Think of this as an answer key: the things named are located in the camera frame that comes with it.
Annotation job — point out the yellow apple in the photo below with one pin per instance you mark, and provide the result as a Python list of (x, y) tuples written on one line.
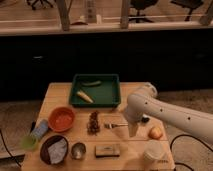
[(155, 133)]

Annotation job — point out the green plastic tray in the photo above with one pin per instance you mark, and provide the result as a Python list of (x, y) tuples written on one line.
[(105, 95)]

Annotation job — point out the green plastic cup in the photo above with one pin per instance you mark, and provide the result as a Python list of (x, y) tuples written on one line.
[(29, 142)]

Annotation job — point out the grey cloth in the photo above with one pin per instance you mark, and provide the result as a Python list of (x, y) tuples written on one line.
[(57, 151)]

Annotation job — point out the black and white brush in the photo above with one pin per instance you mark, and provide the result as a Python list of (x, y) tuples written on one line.
[(145, 119)]

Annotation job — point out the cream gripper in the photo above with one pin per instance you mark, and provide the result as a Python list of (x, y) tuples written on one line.
[(132, 128)]

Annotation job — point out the black office chair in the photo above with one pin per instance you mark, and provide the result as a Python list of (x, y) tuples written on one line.
[(190, 4), (139, 5), (34, 4)]

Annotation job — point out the black office chair right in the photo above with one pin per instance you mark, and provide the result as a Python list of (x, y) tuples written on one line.
[(190, 4)]

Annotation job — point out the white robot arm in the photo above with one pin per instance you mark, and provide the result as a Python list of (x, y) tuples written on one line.
[(143, 101)]

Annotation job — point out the dark brown bowl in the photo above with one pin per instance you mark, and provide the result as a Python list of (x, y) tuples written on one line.
[(44, 155)]

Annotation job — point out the small metal cup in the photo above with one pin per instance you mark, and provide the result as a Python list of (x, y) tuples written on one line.
[(78, 151)]

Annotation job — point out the blue sponge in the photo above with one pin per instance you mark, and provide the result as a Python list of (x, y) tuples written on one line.
[(40, 130)]

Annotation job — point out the green cucumber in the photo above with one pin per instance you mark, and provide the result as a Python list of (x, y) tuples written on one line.
[(91, 84)]

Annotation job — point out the red bowl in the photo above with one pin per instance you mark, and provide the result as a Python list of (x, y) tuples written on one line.
[(61, 119)]

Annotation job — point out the clear plastic lidded cup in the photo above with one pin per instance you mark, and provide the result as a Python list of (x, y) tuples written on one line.
[(153, 152)]

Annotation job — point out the brown rectangular block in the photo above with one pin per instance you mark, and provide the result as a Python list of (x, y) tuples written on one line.
[(107, 150)]

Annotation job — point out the black office chair middle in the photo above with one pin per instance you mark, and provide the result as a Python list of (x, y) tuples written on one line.
[(139, 5)]

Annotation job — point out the brown grape bunch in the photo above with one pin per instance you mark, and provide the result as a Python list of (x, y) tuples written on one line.
[(93, 124)]

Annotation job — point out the black office chair left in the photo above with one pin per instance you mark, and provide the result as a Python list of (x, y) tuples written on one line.
[(34, 4)]

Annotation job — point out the silver metal fork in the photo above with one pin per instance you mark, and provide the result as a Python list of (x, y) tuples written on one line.
[(111, 125)]

